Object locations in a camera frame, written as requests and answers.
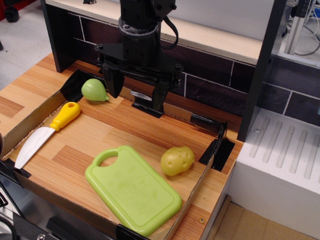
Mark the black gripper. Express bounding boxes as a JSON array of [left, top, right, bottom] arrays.
[[94, 29, 183, 110]]

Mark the yellow toy potato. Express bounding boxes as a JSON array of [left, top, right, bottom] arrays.
[[160, 146, 195, 176]]

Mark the cardboard fence with black tape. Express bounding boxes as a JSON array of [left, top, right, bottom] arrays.
[[0, 68, 236, 240]]

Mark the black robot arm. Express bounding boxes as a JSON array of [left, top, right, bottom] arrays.
[[94, 0, 184, 110]]

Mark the yellow handled white toy knife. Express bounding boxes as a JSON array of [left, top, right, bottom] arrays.
[[14, 102, 81, 170]]

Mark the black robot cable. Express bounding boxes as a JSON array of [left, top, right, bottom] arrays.
[[159, 17, 180, 50]]

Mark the black caster wheel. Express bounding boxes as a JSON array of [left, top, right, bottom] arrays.
[[4, 6, 19, 23]]

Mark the white ridged sink drainboard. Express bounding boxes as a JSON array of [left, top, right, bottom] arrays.
[[228, 109, 320, 239]]

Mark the dark shelf frame with ledge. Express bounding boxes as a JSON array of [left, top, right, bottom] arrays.
[[40, 0, 288, 143]]

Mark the green plastic cutting board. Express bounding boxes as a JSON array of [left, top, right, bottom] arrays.
[[85, 145, 182, 237]]

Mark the aluminium profile post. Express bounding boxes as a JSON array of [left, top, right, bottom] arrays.
[[284, 0, 316, 57]]

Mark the green toy pear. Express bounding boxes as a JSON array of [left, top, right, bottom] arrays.
[[81, 78, 109, 102]]

